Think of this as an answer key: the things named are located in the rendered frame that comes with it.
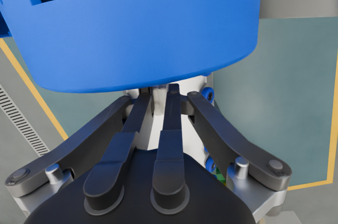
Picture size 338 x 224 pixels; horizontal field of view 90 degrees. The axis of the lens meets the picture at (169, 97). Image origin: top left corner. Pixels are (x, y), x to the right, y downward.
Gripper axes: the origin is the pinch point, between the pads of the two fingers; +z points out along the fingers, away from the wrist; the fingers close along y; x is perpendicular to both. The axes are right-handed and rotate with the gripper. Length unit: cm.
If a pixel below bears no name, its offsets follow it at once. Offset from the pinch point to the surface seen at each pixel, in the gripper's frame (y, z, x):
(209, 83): 9.9, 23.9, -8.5
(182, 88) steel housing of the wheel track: 2.9, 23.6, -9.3
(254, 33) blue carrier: 9.2, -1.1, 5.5
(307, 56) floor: 102, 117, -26
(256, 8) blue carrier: 9.3, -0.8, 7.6
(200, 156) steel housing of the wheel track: 7.7, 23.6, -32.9
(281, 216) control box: 31, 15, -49
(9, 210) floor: -227, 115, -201
